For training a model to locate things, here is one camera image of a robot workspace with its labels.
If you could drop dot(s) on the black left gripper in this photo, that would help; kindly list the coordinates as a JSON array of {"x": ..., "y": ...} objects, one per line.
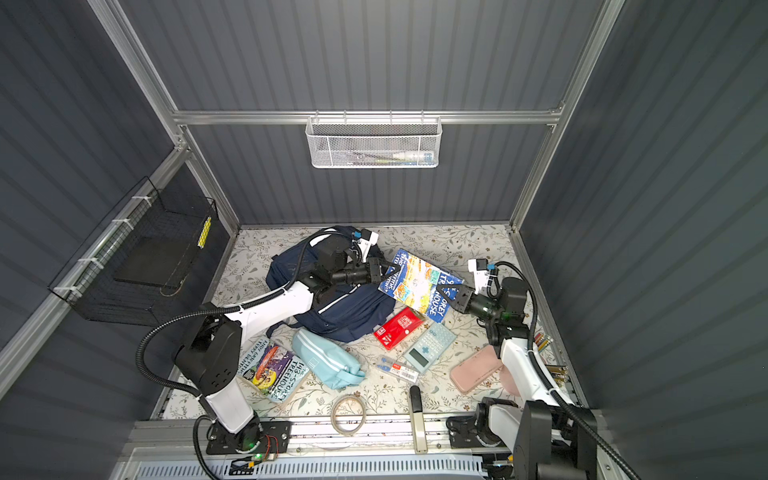
[{"x": 368, "y": 274}]

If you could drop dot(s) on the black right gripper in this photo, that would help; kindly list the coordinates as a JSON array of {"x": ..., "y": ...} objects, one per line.
[{"x": 461, "y": 303}]

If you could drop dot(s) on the blue treehouse paperback book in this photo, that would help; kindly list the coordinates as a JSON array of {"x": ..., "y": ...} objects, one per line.
[{"x": 414, "y": 285}]

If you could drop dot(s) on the purple treehouse paperback book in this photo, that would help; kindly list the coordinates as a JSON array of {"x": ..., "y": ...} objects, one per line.
[{"x": 272, "y": 370}]

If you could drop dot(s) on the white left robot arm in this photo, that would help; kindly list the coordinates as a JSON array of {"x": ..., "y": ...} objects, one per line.
[{"x": 210, "y": 356}]

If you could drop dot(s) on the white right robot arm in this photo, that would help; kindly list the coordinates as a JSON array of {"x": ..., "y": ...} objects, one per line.
[{"x": 547, "y": 435}]

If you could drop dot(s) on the light green calculator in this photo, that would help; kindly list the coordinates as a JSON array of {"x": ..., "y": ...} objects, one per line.
[{"x": 429, "y": 347}]

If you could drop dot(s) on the red card box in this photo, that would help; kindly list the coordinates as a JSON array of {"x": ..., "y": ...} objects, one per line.
[{"x": 398, "y": 328}]

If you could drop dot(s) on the pink pencil case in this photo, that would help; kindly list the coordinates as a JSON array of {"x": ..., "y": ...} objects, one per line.
[{"x": 470, "y": 373}]

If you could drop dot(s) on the light blue pencil pouch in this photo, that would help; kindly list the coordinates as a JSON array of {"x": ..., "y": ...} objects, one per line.
[{"x": 333, "y": 366}]

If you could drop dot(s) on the coloured pencils bundle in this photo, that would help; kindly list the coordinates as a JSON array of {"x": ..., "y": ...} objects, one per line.
[{"x": 554, "y": 365}]

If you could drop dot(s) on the beige stapler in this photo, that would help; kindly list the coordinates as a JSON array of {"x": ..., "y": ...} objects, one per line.
[{"x": 417, "y": 421}]

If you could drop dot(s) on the clear tape roll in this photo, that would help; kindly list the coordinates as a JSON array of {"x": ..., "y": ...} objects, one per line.
[{"x": 348, "y": 415}]

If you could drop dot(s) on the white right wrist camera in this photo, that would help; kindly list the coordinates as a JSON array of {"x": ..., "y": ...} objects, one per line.
[{"x": 483, "y": 273}]

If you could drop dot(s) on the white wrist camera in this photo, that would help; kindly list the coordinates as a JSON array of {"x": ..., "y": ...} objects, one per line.
[
  {"x": 483, "y": 273},
  {"x": 365, "y": 240}
]

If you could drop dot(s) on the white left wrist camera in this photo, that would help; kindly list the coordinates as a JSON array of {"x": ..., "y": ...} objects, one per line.
[{"x": 365, "y": 240}]

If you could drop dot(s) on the white wire mesh basket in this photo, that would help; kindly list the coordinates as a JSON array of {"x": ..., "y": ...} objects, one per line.
[{"x": 390, "y": 144}]

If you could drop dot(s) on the black wire basket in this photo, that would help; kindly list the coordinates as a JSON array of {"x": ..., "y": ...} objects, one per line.
[{"x": 134, "y": 271}]

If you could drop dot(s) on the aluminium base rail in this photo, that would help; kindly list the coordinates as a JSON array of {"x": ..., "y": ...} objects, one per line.
[{"x": 310, "y": 436}]

